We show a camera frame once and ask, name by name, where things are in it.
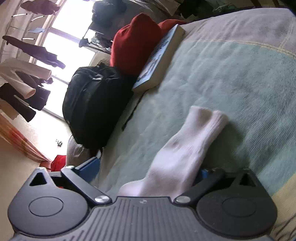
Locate red quilt behind backpack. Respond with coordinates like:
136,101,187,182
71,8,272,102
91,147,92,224
110,13,186,77

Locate pink and white sweater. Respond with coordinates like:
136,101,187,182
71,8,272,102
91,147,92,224
118,106,228,199

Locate green plaid bed blanket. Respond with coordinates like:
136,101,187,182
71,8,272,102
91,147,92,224
92,7,296,241

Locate grey pillow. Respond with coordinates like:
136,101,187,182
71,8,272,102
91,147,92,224
66,135,102,167

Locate hanging clothes on rack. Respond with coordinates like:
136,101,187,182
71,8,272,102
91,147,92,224
0,0,67,123

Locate paperback book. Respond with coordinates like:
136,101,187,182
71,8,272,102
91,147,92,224
132,25,185,92

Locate black pen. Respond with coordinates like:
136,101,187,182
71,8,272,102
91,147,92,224
121,93,145,131

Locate black backpack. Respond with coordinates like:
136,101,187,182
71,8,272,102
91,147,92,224
62,63,136,149

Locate left pink curtain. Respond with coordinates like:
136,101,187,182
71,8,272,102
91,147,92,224
1,114,51,169

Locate red pillow at headboard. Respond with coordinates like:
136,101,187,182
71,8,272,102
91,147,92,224
39,155,66,172

